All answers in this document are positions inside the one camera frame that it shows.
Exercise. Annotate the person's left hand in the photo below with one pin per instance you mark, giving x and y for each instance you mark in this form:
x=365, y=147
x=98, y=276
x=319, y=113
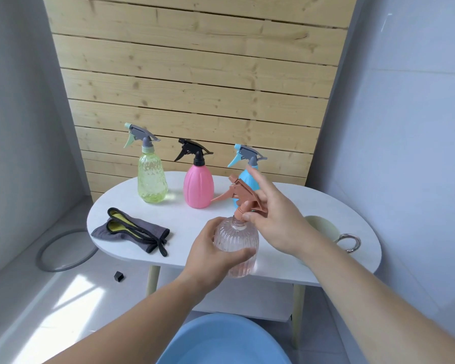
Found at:
x=212, y=261

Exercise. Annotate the person's left forearm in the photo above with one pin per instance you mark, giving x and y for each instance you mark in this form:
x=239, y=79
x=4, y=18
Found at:
x=125, y=329

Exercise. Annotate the grey cloth with black trim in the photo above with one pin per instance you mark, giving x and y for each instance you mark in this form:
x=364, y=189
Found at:
x=144, y=231

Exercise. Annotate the green clear spray bottle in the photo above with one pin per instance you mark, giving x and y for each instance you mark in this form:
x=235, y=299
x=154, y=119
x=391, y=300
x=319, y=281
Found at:
x=151, y=178

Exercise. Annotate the person's right forearm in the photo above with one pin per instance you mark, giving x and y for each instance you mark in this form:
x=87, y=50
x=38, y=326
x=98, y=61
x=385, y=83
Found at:
x=394, y=307

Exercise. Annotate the black spray nozzle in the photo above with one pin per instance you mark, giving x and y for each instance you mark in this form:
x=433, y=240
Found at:
x=193, y=149

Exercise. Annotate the blue grey spray nozzle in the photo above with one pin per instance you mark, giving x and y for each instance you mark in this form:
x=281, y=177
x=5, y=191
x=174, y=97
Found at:
x=248, y=153

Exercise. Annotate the blue plastic basin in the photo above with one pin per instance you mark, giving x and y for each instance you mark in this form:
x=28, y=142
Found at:
x=223, y=341

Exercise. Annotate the green grey spray nozzle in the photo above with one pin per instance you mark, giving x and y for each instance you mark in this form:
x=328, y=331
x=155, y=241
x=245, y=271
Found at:
x=141, y=136

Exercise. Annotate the person's right hand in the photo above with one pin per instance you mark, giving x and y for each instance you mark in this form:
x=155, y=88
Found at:
x=280, y=223

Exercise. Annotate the clear ribbed spray bottle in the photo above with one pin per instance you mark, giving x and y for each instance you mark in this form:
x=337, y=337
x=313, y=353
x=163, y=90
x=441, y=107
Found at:
x=242, y=235

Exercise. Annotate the orange spray head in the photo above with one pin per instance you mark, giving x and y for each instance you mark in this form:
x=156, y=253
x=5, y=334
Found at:
x=242, y=197

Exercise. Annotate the white oval table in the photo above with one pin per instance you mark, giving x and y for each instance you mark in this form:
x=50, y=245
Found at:
x=189, y=223

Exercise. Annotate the blue spray bottle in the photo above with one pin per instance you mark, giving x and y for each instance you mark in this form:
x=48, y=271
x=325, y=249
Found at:
x=246, y=180

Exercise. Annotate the small black block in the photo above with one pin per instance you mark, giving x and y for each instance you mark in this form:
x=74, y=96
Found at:
x=118, y=276

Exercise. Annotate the pink spray bottle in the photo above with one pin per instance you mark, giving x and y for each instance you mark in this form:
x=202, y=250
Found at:
x=198, y=187

